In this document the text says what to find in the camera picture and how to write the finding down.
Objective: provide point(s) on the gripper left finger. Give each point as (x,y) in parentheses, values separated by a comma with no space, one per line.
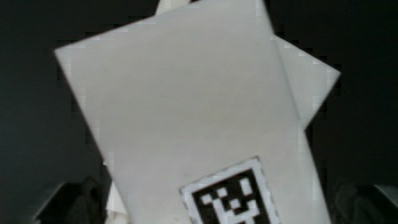
(73,205)

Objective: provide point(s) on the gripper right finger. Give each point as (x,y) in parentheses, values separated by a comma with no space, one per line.
(364,204)

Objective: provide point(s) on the small white tagged box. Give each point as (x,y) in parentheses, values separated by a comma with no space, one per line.
(181,89)

